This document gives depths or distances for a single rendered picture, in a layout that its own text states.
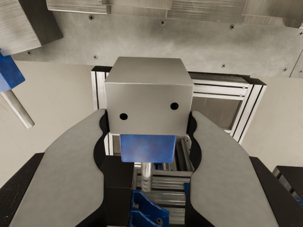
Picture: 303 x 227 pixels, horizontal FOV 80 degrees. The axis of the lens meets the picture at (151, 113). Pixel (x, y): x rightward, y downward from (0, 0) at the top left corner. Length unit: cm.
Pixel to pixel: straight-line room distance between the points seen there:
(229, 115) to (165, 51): 86
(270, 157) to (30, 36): 171
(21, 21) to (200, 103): 87
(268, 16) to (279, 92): 121
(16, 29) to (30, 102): 120
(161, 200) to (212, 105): 64
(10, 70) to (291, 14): 28
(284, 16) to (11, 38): 26
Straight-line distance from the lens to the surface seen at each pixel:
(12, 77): 26
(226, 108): 105
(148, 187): 19
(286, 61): 32
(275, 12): 22
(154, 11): 18
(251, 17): 20
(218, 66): 28
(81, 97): 125
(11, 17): 24
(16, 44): 24
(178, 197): 51
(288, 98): 147
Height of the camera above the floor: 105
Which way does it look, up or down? 59 degrees down
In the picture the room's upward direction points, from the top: 180 degrees clockwise
